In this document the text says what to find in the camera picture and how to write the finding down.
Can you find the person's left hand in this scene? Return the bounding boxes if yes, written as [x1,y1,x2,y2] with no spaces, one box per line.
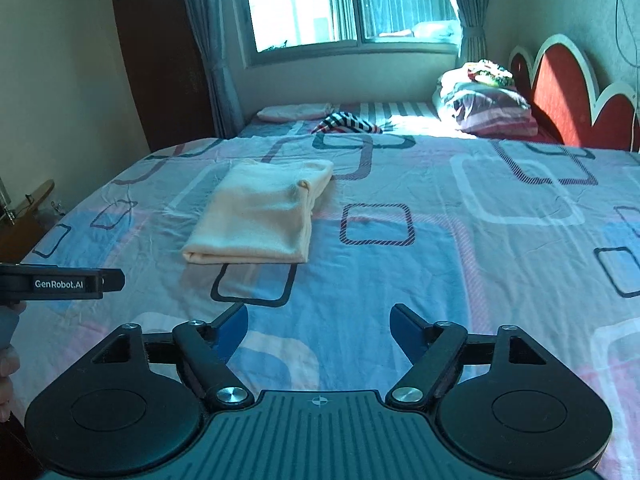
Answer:
[0,301,28,423]

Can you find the dark wooden wardrobe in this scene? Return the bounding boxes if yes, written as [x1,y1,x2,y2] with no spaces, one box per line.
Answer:
[110,0,217,154]

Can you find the folded pink cloth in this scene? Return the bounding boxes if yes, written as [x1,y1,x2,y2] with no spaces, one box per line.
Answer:
[256,103,334,122]

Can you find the striped bed sheet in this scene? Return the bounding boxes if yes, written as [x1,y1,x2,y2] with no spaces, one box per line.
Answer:
[237,101,442,139]

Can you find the purple striped pillow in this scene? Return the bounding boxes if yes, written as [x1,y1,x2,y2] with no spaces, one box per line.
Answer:
[445,82,534,137]

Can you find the dark hanging cable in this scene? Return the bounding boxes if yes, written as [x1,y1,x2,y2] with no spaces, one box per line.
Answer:
[614,0,640,69]

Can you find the window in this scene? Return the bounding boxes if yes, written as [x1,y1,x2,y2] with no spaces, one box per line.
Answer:
[240,0,462,67]

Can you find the white pillow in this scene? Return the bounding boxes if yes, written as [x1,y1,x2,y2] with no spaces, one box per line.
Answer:
[431,67,472,113]

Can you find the red and white headboard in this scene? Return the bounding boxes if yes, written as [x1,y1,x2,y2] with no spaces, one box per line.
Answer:
[508,34,640,152]

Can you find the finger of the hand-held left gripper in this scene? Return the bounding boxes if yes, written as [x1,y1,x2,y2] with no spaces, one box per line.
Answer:
[100,268,126,294]

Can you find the patterned bed sheet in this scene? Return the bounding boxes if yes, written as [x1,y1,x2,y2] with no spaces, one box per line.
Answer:
[10,135,640,480]

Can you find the colourful patterned cloth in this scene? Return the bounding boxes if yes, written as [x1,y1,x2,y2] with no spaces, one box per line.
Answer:
[466,60,515,87]

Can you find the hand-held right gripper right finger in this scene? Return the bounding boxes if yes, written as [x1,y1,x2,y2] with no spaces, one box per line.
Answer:
[388,303,549,407]

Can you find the striped cloth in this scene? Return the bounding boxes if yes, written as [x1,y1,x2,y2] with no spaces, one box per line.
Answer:
[311,112,385,135]

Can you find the wooden furniture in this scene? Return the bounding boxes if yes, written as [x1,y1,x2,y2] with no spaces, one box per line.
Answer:
[0,179,56,265]

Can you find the cream knit sweater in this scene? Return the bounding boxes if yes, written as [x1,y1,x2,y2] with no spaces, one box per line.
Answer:
[181,158,335,265]

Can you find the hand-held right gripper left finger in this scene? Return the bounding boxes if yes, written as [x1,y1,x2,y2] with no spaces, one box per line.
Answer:
[92,304,252,407]

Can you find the grey curtain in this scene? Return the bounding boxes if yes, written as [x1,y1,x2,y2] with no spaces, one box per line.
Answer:
[444,0,496,72]
[176,0,247,138]

